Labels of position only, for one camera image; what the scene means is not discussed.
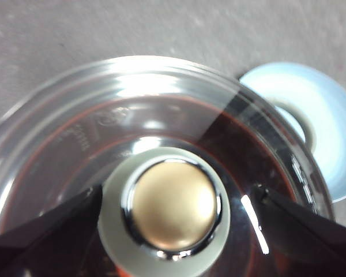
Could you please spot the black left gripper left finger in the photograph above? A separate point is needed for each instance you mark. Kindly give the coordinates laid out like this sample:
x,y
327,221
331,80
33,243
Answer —
x,y
46,248

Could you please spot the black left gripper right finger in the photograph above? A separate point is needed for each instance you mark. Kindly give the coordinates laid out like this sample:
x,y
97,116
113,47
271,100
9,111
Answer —
x,y
320,248

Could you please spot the glass lid with green knob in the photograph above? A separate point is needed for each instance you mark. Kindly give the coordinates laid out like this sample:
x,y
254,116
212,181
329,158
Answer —
x,y
173,202

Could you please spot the blue round plate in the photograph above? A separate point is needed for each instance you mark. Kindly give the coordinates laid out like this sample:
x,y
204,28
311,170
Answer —
x,y
328,109

